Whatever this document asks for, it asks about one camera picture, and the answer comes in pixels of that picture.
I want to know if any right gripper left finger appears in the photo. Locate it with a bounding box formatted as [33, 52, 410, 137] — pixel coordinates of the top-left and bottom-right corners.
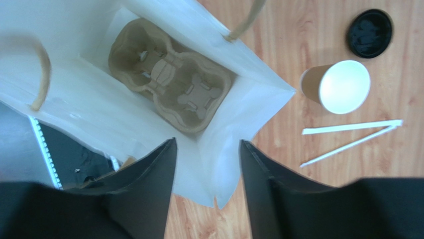
[0, 138, 177, 239]

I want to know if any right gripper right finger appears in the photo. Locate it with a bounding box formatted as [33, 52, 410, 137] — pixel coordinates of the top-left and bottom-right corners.
[239, 140, 424, 239]

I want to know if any pulp cup carrier tray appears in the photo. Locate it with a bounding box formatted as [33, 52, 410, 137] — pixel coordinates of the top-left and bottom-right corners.
[108, 18, 232, 133]

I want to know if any brown paper bag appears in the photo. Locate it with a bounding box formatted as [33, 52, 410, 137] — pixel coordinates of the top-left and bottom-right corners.
[0, 0, 296, 208]

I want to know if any white wrapped straw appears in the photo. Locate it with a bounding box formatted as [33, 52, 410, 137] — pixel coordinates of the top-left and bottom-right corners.
[302, 119, 403, 135]
[300, 125, 397, 168]

